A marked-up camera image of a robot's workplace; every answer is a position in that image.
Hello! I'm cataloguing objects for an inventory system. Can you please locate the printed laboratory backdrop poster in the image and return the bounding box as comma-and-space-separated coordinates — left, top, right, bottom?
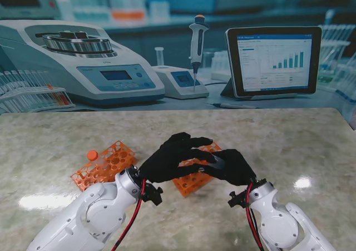
0, 0, 356, 122

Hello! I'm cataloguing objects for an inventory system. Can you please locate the red black right wrist cable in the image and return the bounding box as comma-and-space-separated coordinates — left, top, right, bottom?
245, 183, 265, 251

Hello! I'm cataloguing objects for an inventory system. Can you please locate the orange plastic test tube rack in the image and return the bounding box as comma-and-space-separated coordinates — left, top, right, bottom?
70, 140, 139, 193
172, 141, 223, 198

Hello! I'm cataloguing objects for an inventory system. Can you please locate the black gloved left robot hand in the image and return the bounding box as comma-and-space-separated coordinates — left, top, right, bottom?
138, 132, 216, 184

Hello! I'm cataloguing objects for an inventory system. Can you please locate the red black left wrist cable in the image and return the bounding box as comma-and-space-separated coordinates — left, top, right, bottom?
111, 178, 147, 251

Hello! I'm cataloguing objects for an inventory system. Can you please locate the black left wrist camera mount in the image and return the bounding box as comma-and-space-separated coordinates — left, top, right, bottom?
141, 183, 164, 206

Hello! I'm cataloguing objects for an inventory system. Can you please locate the red black wrist cable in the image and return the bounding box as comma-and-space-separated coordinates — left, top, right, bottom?
111, 178, 147, 251
245, 183, 265, 251

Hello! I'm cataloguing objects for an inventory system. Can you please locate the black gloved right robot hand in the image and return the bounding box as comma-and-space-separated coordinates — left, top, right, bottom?
200, 149, 258, 187

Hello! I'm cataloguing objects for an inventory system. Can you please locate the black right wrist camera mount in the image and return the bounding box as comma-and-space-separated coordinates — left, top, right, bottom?
228, 191, 248, 209

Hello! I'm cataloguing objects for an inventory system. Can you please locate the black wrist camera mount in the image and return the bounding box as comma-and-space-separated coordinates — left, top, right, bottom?
141, 183, 164, 206
228, 191, 248, 209

